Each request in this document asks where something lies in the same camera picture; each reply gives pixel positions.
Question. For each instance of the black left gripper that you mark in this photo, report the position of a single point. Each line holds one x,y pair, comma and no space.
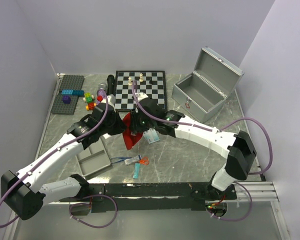
120,127

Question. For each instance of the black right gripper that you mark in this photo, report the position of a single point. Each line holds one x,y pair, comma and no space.
135,125

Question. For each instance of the red first aid pouch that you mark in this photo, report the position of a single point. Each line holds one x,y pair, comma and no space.
130,138

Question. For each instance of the blue plastic tweezers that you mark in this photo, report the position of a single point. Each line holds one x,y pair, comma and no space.
118,159

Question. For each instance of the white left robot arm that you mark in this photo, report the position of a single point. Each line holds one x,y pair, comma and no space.
27,191

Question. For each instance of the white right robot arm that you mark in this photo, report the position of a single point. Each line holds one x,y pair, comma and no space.
236,148

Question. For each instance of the light blue mask packet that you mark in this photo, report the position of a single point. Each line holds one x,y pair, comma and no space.
151,136

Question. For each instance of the colourful lego car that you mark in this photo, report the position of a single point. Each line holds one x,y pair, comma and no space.
89,100

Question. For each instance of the grey plastic tray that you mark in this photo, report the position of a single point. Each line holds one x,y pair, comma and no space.
93,159

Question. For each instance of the purple glitter microphone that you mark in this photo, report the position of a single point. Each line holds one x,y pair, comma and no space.
102,87

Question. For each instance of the orange scissors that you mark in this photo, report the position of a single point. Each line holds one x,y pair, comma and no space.
144,161

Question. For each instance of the white chess pawn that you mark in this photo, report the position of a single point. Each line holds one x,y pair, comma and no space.
130,82

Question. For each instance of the black white chessboard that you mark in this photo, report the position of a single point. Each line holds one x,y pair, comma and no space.
124,100

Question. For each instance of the white chess queen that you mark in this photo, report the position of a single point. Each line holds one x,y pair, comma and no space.
141,79

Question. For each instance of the teal sachet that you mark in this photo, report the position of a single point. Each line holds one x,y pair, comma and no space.
136,171

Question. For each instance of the blue lego brick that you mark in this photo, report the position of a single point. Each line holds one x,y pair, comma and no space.
72,92

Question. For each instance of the purple lego brick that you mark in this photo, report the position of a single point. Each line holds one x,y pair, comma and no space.
66,99

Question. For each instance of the lower grey lego baseplate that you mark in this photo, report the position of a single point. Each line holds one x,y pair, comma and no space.
61,108

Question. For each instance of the grey lego baseplate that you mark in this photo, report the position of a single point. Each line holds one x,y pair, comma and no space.
71,82
61,108

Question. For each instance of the upper grey lego baseplate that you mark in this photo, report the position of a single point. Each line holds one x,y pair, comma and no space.
71,82

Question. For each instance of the grey metal case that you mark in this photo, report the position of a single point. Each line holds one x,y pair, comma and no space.
203,92

